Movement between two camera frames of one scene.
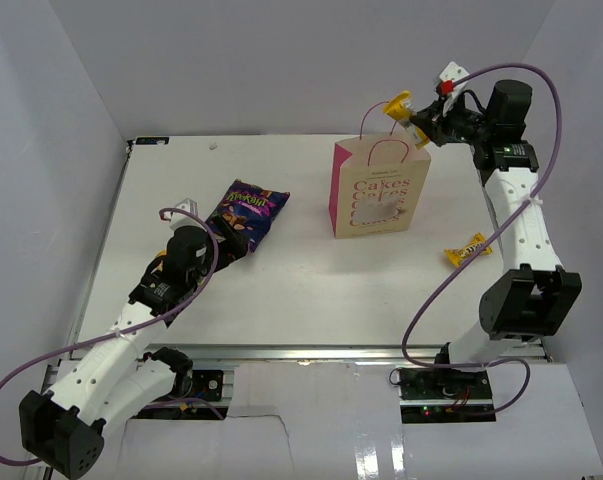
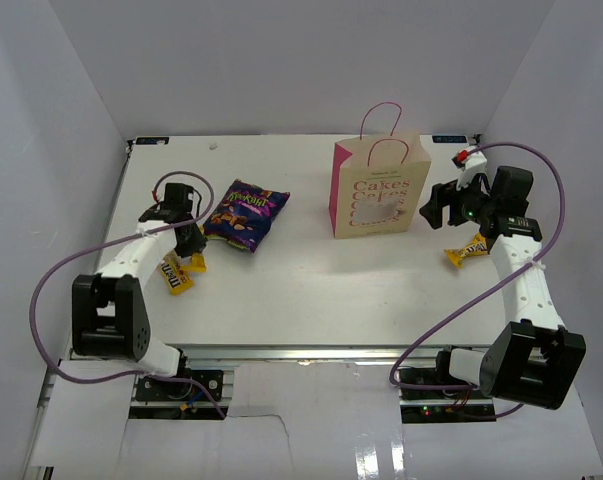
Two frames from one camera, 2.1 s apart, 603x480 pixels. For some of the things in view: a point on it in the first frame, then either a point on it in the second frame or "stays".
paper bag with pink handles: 376,183 stays
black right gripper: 435,124 to 441,196
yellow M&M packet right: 456,255 stays
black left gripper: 233,246 to 198,242
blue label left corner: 151,140 stays
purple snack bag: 251,208 stays
